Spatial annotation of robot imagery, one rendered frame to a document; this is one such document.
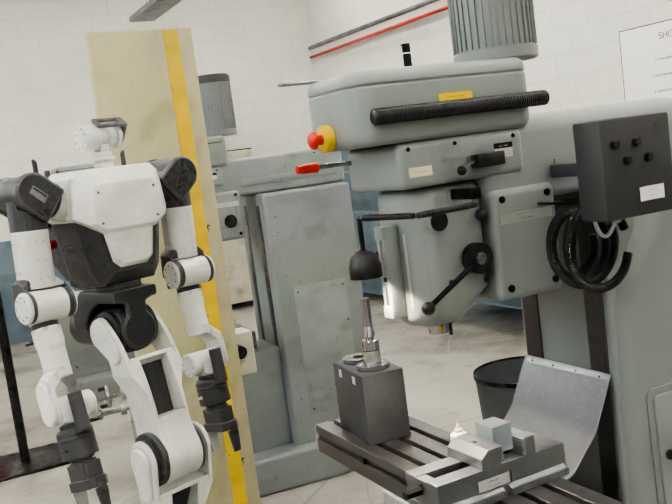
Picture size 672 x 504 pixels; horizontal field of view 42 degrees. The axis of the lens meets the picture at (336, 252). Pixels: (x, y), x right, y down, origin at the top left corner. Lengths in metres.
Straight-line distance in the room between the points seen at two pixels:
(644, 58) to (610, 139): 5.40
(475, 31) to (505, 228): 0.46
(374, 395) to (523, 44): 0.95
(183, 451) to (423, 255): 0.83
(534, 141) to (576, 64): 5.72
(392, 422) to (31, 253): 1.01
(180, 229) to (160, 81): 1.24
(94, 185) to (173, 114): 1.39
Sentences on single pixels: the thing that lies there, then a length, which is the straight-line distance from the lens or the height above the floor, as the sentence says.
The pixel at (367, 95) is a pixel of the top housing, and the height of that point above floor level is 1.84.
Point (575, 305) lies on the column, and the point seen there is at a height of 1.28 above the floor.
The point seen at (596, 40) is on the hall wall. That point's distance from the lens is 7.61.
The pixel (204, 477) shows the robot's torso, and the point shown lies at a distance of 2.41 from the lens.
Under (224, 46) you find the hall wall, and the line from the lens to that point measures 11.55.
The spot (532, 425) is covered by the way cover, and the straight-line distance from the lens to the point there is 2.35.
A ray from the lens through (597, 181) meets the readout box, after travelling 1.87.
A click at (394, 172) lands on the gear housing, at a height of 1.67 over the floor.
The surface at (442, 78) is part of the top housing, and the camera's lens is 1.92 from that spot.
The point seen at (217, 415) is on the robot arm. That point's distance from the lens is 2.48.
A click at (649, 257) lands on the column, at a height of 1.38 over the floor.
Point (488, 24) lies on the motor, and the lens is 2.08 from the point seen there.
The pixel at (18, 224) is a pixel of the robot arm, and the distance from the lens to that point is 2.23.
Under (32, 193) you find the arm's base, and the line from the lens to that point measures 2.21.
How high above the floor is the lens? 1.73
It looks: 7 degrees down
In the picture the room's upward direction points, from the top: 8 degrees counter-clockwise
